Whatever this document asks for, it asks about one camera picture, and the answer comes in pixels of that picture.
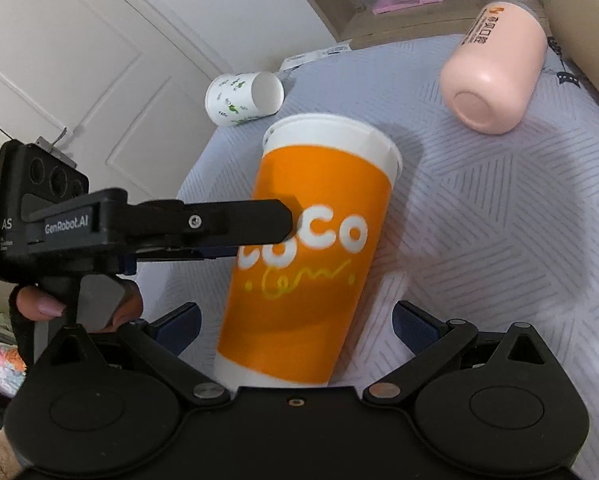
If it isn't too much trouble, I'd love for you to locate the white green-patterned paper cup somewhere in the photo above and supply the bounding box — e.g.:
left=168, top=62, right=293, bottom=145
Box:
left=205, top=72, right=286, bottom=127

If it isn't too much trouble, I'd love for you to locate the white door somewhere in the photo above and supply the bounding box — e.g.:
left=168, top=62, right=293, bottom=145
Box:
left=0, top=0, right=217, bottom=203

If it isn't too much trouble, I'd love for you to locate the white quilted table cloth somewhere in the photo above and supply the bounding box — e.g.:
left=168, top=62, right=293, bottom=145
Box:
left=134, top=34, right=599, bottom=480

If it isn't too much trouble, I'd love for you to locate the person's left hand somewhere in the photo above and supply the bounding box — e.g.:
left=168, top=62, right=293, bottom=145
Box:
left=8, top=278, right=145, bottom=334

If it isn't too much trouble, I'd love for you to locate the orange coco paper cup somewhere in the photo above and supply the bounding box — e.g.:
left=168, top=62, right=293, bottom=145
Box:
left=214, top=114, right=403, bottom=390

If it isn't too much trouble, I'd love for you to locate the pink tumbler cup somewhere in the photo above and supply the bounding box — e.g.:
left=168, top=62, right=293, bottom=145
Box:
left=439, top=0, right=548, bottom=134

